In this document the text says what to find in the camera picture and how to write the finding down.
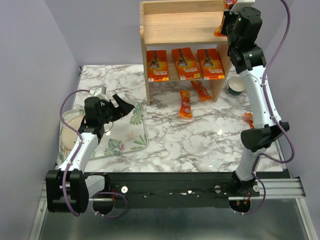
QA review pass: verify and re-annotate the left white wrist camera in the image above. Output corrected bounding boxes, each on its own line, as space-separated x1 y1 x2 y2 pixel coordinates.
89 85 109 101

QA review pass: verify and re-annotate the cream and pink plate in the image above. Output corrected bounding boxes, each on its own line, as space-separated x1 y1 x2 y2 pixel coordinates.
61 115 84 151

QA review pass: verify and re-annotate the leaf-patterned serving tray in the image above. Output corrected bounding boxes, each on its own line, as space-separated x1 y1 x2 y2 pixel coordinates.
57 101 148 165

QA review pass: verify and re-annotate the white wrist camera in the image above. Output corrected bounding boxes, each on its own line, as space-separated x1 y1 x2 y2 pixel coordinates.
229 0 255 14
89 85 109 101

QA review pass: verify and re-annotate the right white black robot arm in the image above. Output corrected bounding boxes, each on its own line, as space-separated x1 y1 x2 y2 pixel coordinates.
220 3 290 196

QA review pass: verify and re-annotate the dark green ceramic bowl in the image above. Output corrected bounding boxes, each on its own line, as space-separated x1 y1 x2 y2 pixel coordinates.
227 76 246 96

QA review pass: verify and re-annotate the orange razor pouch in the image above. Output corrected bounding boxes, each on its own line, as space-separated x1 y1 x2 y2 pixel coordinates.
179 90 193 119
244 112 255 129
214 0 237 37
191 80 212 102

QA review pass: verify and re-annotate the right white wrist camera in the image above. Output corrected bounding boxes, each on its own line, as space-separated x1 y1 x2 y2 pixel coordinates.
229 0 255 14

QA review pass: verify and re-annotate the orange razor box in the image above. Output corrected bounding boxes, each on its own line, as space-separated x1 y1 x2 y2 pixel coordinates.
171 47 201 81
196 48 225 80
146 50 169 83

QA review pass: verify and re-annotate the aluminium frame rail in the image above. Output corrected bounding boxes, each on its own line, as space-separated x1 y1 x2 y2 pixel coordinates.
39 178 306 201

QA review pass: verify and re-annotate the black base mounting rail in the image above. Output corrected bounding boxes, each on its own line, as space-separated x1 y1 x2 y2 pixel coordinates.
50 171 261 210

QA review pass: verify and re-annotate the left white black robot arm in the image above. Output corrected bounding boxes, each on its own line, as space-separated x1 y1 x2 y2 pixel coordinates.
45 94 135 217

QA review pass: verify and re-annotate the wooden two-tier shelf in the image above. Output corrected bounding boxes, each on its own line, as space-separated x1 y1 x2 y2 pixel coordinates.
139 0 232 105

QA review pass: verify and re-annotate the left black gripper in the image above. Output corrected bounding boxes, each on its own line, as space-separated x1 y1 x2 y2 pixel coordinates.
98 93 135 124

